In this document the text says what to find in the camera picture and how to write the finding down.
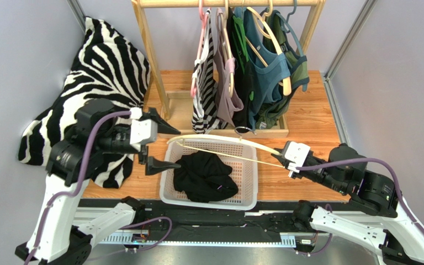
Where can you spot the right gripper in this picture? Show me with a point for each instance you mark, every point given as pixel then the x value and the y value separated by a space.
pixel 283 160

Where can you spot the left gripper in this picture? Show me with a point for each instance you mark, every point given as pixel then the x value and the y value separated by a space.
pixel 153 165

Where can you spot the cream hanger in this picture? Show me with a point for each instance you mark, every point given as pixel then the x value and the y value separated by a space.
pixel 221 145

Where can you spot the black tank top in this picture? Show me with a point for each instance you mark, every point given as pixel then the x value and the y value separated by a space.
pixel 204 178

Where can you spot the striped tank top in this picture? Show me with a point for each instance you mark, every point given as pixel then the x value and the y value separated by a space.
pixel 204 118

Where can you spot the pink hanger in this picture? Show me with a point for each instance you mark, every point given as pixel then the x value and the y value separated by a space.
pixel 204 16

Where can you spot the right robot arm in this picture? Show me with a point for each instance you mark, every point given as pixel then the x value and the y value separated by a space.
pixel 392 232

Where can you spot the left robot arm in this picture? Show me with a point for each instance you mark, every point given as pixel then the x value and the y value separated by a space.
pixel 99 129

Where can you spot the mauve tank top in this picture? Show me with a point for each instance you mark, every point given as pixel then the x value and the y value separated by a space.
pixel 226 106

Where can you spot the blue tank top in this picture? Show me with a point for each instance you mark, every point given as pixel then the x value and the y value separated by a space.
pixel 267 72

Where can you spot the white plastic basket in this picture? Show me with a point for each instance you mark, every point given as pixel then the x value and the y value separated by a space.
pixel 244 173

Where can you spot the zebra print blanket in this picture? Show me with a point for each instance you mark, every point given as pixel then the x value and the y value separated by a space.
pixel 107 66

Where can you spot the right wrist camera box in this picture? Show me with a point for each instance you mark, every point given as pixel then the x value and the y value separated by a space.
pixel 296 154

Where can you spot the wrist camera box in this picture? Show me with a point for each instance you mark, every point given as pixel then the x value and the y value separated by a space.
pixel 143 131
pixel 296 154

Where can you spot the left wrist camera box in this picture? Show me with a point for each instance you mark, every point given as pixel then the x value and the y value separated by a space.
pixel 143 131

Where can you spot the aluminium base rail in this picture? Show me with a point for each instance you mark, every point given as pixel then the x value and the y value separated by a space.
pixel 268 223

